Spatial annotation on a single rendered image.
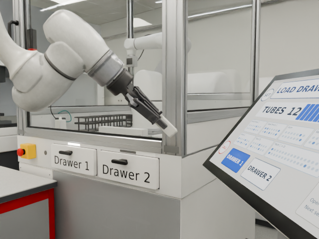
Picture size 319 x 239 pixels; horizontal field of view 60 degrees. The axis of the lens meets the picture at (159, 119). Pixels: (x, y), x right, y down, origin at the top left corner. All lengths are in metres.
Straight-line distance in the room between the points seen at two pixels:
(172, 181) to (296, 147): 0.55
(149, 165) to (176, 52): 0.40
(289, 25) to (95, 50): 3.63
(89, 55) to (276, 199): 0.52
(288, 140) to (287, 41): 3.63
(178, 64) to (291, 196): 0.61
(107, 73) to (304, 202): 0.52
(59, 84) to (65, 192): 0.74
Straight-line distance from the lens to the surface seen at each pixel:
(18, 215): 1.35
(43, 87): 0.76
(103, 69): 0.72
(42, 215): 1.41
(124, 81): 0.73
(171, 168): 0.96
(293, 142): 0.52
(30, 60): 0.77
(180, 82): 0.92
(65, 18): 0.73
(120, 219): 1.18
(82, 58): 0.72
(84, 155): 1.22
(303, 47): 4.08
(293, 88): 0.67
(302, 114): 0.57
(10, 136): 2.04
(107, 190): 1.18
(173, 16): 0.97
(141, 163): 1.01
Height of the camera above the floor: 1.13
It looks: 4 degrees down
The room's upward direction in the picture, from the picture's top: straight up
